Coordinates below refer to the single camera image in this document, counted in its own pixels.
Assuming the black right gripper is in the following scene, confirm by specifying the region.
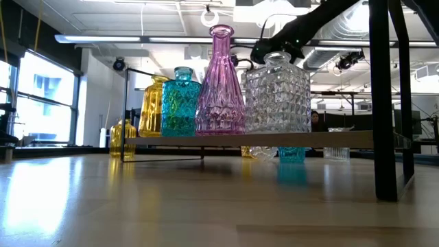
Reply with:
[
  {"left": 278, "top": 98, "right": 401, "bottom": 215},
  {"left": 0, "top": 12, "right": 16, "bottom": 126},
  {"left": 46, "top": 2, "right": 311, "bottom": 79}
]
[{"left": 250, "top": 37, "right": 305, "bottom": 65}]

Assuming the square clear diamond-cut vase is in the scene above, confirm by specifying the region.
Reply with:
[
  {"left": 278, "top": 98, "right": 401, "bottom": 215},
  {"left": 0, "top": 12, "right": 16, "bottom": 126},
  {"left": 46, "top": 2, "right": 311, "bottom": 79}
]
[{"left": 244, "top": 51, "right": 312, "bottom": 134}]

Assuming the tall pink glass vase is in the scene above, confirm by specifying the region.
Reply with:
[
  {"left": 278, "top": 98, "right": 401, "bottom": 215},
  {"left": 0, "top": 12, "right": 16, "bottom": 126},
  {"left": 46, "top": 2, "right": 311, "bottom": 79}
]
[{"left": 194, "top": 23, "right": 248, "bottom": 137}]

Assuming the tall teal glass bottle vase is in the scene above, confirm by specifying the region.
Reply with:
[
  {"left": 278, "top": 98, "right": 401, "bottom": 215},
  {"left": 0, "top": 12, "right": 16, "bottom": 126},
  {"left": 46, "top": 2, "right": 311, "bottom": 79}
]
[{"left": 160, "top": 66, "right": 202, "bottom": 138}]

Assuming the tall yellow ribbed glass vase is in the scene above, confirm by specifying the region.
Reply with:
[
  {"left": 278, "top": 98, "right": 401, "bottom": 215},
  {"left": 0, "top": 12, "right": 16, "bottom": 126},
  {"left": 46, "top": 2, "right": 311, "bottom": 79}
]
[{"left": 137, "top": 75, "right": 169, "bottom": 139}]

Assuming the wooden shelf with black legs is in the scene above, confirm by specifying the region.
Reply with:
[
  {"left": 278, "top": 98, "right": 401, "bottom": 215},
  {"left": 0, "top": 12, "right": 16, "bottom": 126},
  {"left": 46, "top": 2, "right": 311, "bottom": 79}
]
[{"left": 119, "top": 0, "right": 416, "bottom": 202}]

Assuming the black track spotlight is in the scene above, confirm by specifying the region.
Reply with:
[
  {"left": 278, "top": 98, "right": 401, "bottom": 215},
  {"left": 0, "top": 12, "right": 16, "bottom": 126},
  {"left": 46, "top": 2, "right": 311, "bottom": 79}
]
[{"left": 335, "top": 50, "right": 366, "bottom": 71}]

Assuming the person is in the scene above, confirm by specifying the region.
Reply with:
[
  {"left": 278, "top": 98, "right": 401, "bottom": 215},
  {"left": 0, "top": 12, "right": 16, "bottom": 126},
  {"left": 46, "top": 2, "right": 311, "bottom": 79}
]
[{"left": 310, "top": 110, "right": 327, "bottom": 133}]

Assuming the small teal glass vase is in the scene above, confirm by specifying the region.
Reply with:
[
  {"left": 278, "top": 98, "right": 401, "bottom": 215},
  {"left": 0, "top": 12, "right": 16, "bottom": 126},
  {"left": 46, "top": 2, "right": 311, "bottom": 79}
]
[{"left": 278, "top": 146, "right": 307, "bottom": 164}]

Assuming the black partition screen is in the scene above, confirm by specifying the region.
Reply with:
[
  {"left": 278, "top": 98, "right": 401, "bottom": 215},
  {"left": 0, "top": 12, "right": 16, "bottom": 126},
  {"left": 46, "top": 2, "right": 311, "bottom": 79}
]
[{"left": 310, "top": 111, "right": 375, "bottom": 133}]

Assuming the small clear glass vase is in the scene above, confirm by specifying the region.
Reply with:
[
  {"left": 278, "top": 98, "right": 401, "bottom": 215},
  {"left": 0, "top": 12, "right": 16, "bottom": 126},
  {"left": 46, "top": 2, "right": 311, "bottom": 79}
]
[{"left": 322, "top": 127, "right": 356, "bottom": 162}]

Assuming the black monitor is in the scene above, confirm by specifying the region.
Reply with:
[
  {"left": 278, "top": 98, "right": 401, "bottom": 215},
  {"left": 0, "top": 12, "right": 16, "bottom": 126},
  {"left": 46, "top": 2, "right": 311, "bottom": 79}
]
[{"left": 393, "top": 108, "right": 423, "bottom": 135}]

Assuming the small yellow glass bottle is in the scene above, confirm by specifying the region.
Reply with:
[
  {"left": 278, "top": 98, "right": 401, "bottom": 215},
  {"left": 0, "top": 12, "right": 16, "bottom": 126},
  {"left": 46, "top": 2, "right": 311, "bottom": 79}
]
[{"left": 109, "top": 119, "right": 137, "bottom": 159}]

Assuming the long linear ceiling light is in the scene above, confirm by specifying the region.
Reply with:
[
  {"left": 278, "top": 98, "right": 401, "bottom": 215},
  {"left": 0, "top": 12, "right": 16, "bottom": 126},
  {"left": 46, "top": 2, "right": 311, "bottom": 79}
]
[{"left": 54, "top": 33, "right": 439, "bottom": 48}]

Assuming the large window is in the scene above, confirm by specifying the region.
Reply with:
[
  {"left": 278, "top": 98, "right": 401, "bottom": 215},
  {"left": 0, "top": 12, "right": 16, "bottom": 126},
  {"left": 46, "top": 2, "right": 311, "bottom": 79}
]
[{"left": 0, "top": 51, "right": 82, "bottom": 147}]

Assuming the white ring light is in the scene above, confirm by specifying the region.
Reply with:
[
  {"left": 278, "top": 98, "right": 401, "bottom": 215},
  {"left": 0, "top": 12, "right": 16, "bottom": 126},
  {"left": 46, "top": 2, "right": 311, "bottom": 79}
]
[{"left": 200, "top": 8, "right": 220, "bottom": 28}]

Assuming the black aluminium table frame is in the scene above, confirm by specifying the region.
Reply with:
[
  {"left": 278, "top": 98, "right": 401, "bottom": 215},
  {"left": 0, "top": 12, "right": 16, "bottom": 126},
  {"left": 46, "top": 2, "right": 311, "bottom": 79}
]
[{"left": 13, "top": 145, "right": 439, "bottom": 168}]

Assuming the yellow hanging cable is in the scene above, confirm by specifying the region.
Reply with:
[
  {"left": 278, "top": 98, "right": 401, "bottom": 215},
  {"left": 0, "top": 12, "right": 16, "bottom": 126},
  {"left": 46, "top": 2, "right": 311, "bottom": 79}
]
[
  {"left": 0, "top": 0, "right": 8, "bottom": 64},
  {"left": 33, "top": 0, "right": 45, "bottom": 54}
]

